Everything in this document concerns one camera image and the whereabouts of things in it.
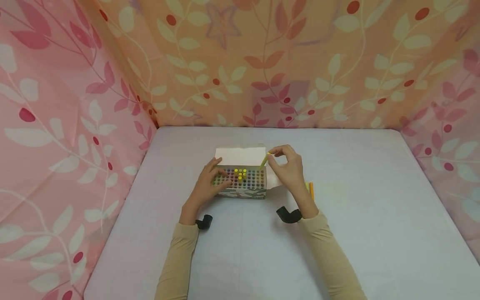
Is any person's left hand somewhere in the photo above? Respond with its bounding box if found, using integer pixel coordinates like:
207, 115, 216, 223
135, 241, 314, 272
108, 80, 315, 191
182, 157, 233, 215

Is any person's right hand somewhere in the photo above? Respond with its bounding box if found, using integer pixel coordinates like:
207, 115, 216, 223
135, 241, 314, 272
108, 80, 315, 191
267, 145, 315, 211

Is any cardboard marker box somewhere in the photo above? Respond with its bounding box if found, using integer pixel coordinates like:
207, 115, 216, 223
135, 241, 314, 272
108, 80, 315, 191
214, 144, 283, 200

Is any person's right forearm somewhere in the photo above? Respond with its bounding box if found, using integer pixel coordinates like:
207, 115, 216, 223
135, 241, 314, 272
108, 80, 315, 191
292, 200, 368, 300

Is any person's left forearm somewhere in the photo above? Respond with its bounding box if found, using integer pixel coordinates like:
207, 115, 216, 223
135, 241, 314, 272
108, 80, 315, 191
154, 202, 200, 300

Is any set of coloured markers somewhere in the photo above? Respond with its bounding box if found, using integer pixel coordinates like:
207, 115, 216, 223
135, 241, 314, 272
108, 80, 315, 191
214, 168, 265, 189

